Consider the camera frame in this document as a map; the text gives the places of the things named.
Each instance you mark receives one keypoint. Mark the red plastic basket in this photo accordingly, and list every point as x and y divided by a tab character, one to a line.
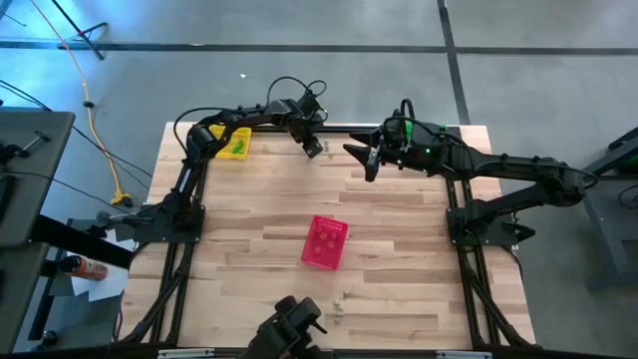
311	256

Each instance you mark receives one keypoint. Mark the white paper sheets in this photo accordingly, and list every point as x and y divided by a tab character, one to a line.
107	286

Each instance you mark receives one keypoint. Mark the black bar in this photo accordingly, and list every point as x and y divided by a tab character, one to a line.
85	244

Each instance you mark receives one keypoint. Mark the black aluminium table frame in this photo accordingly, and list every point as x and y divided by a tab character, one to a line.
389	354

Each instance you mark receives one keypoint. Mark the grey metal table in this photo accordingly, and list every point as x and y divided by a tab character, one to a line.
610	249

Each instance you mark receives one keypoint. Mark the yellow plastic basket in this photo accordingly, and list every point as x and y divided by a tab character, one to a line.
244	134

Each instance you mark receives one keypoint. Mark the black mechanical device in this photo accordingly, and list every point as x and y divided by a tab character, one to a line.
284	329

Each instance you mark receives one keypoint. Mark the black clamp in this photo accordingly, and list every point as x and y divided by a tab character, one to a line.
102	219

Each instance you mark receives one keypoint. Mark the orange bottle with black cap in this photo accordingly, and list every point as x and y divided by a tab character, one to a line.
90	269

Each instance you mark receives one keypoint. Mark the black round foot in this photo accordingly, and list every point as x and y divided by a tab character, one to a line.
47	340

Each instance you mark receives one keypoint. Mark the black tripod stand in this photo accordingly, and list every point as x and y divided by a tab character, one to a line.
83	35

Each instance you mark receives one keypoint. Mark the dark grey desk panel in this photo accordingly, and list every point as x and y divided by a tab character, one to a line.
35	189
15	299

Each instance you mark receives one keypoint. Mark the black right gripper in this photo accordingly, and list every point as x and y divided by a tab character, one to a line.
404	147

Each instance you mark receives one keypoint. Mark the silver metal bracket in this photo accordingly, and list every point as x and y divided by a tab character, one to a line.
463	355
184	354

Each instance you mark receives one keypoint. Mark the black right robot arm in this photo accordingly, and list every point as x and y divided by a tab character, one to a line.
513	167

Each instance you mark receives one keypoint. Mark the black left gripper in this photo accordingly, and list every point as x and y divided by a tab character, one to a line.
306	117

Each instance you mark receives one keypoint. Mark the green plastic basket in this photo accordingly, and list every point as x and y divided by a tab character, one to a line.
409	130

